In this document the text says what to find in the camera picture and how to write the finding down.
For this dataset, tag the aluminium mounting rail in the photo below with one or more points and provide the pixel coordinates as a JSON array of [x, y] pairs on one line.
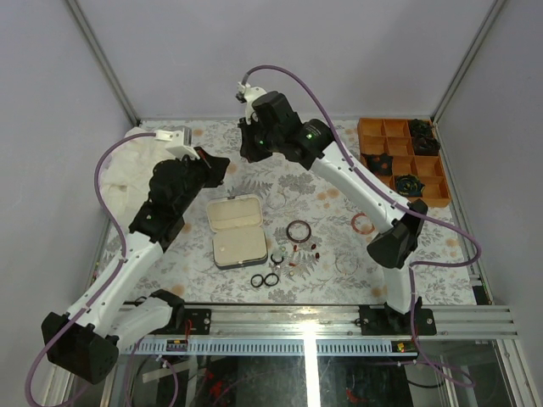
[[329, 330]]

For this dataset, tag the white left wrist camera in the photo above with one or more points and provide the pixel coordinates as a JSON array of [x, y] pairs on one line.
[[178, 142]]

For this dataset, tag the dark flower with blue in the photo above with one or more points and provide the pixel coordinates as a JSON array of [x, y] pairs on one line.
[[409, 186]]

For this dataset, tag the dark purple bangle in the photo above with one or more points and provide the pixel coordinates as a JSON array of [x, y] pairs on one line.
[[298, 231]]

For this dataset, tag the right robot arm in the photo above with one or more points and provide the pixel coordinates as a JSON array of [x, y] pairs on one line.
[[397, 221]]

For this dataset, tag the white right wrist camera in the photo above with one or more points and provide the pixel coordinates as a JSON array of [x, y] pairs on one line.
[[246, 95]]

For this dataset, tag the cream navy jewelry box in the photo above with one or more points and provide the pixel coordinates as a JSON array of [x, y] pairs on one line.
[[237, 226]]

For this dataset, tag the wooden compartment tray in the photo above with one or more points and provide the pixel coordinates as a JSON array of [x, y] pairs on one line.
[[386, 150]]

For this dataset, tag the dark fabric flower in tray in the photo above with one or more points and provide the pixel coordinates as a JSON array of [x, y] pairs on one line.
[[423, 140]]

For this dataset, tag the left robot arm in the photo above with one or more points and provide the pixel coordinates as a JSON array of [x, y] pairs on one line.
[[87, 339]]

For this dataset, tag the dark green bangle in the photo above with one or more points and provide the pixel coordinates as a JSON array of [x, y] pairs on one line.
[[277, 259]]

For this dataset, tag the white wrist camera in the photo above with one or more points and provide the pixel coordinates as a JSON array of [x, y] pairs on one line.
[[246, 95], [178, 142]]

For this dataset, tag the orange bangle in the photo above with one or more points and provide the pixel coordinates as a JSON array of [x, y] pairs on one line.
[[361, 224]]

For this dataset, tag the twisted silver bangle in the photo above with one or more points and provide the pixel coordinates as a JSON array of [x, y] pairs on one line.
[[277, 200]]

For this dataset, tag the white crumpled cloth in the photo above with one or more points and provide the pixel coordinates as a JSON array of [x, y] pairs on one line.
[[124, 179]]

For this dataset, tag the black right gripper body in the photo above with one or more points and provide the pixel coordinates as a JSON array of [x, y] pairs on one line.
[[260, 144]]

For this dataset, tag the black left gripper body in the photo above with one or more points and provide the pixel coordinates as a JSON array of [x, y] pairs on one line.
[[194, 172]]

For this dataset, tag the silver hoop bangle right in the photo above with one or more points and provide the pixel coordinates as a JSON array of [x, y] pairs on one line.
[[346, 265]]

